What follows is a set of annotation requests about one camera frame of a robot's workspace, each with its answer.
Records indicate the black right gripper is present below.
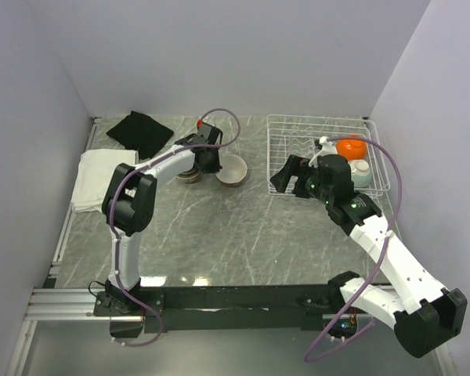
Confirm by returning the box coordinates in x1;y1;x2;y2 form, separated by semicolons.
270;154;333;204

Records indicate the black patterned bowl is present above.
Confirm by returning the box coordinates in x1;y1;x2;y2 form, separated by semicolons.
176;174;201;180

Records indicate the red floral bowl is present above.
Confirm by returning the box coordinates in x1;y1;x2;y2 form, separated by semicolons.
215;154;248;186

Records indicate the orange bowl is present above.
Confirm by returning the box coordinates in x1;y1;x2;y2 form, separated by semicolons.
335;135;367;161

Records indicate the light teal white bowl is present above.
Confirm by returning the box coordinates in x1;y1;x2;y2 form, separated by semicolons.
349;159;373;188

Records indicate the plain beige bowl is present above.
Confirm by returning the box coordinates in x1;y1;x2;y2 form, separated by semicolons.
177;168;201;179

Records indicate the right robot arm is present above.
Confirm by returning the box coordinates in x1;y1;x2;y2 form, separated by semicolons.
270;154;468;358

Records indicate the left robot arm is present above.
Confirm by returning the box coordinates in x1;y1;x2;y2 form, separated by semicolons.
102;120;222;315

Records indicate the black cloth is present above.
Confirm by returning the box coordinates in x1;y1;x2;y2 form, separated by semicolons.
107;111;174;160

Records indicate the white cloth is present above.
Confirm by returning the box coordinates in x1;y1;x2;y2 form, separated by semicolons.
70;149;138;212

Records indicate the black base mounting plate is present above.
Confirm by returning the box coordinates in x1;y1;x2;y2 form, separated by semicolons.
93;284;342;338

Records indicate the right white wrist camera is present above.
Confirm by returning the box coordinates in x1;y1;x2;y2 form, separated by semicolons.
309;136;338;167

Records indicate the white wire dish rack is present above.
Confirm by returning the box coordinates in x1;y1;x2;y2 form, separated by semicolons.
266;114;391;198

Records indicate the aluminium frame rail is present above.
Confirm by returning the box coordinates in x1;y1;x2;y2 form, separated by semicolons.
23;284;439;322

